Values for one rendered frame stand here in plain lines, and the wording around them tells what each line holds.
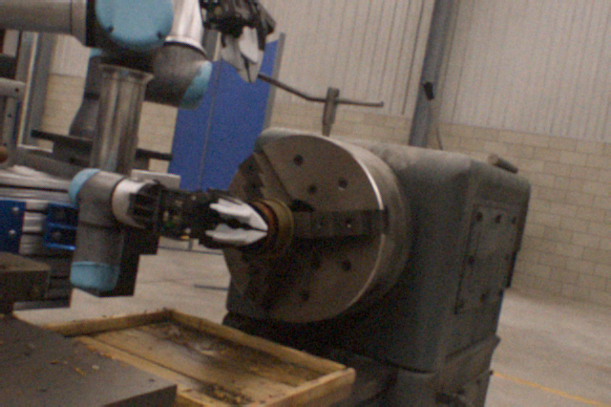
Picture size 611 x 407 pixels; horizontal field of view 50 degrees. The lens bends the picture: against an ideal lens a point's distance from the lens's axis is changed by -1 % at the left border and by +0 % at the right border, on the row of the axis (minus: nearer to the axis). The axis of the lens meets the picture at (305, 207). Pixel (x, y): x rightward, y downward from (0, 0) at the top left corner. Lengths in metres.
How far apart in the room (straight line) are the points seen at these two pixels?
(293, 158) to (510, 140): 10.15
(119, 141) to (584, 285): 10.06
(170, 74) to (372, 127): 10.53
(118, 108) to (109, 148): 0.07
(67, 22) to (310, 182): 0.45
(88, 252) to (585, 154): 10.20
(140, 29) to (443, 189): 0.56
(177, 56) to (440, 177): 0.67
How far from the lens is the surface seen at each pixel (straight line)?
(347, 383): 0.98
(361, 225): 1.00
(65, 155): 1.55
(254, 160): 1.10
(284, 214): 1.00
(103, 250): 1.11
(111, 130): 1.22
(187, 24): 1.58
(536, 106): 11.24
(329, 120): 1.13
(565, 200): 10.98
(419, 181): 1.18
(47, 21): 1.11
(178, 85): 1.51
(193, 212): 0.96
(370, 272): 1.04
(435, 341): 1.20
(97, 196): 1.09
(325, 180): 1.08
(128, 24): 1.07
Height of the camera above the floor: 1.17
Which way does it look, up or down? 3 degrees down
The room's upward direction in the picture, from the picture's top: 10 degrees clockwise
